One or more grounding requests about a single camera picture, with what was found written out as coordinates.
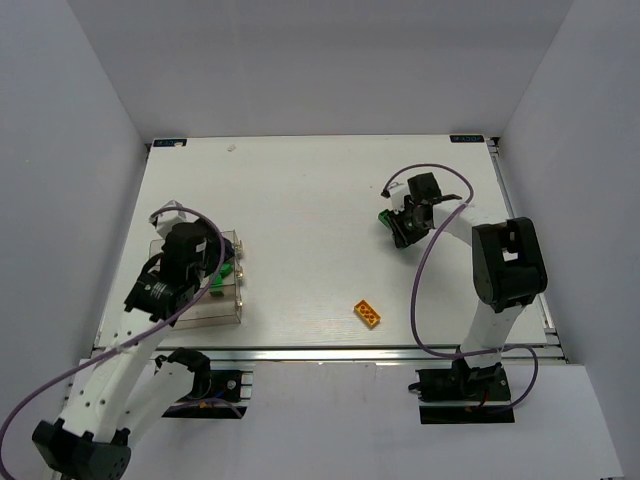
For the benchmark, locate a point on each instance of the aluminium table front rail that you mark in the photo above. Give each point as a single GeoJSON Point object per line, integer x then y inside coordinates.
{"type": "Point", "coordinates": [545, 353]}

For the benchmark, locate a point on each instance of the right blue corner label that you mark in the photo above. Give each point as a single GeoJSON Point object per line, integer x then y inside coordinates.
{"type": "Point", "coordinates": [466, 138]}

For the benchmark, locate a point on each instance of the blue corner label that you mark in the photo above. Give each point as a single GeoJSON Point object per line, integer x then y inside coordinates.
{"type": "Point", "coordinates": [466, 138]}
{"type": "Point", "coordinates": [169, 143]}

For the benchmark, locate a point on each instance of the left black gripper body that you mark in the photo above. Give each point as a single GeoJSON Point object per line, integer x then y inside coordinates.
{"type": "Point", "coordinates": [211, 257]}

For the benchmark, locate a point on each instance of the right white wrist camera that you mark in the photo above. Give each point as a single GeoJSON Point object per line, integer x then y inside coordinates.
{"type": "Point", "coordinates": [396, 192]}

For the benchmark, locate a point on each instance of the green lego brick beside yellow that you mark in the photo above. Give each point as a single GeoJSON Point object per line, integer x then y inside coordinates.
{"type": "Point", "coordinates": [385, 218]}

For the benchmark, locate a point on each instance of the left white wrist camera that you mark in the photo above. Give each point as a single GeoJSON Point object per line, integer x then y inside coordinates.
{"type": "Point", "coordinates": [164, 222]}

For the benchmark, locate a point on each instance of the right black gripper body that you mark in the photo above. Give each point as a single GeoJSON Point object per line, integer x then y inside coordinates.
{"type": "Point", "coordinates": [400, 229]}

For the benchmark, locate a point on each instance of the purple lego brick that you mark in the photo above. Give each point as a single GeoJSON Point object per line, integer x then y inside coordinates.
{"type": "Point", "coordinates": [229, 249]}

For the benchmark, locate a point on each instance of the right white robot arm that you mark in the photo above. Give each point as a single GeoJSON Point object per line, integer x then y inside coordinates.
{"type": "Point", "coordinates": [507, 266]}

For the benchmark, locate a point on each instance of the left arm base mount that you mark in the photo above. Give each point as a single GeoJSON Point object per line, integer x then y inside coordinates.
{"type": "Point", "coordinates": [215, 394]}

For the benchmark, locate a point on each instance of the left blue corner label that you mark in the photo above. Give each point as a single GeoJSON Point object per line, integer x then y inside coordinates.
{"type": "Point", "coordinates": [169, 143]}

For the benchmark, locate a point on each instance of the clear container near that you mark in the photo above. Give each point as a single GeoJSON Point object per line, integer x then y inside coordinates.
{"type": "Point", "coordinates": [212, 311]}

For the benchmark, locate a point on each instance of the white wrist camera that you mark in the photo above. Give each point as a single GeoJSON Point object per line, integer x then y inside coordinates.
{"type": "Point", "coordinates": [164, 222]}
{"type": "Point", "coordinates": [396, 192]}

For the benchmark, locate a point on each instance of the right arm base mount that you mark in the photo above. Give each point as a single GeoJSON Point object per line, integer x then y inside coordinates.
{"type": "Point", "coordinates": [460, 395]}

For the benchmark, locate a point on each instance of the green lego brick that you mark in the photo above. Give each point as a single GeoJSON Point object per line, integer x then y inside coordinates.
{"type": "Point", "coordinates": [385, 218]}
{"type": "Point", "coordinates": [225, 270]}

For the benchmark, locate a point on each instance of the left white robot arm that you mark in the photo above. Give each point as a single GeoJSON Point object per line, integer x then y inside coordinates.
{"type": "Point", "coordinates": [93, 436]}

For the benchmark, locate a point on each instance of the orange flat lego brick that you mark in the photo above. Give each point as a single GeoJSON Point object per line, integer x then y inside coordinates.
{"type": "Point", "coordinates": [367, 314]}

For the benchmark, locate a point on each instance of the clear container far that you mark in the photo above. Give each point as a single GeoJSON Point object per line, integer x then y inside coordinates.
{"type": "Point", "coordinates": [155, 246]}

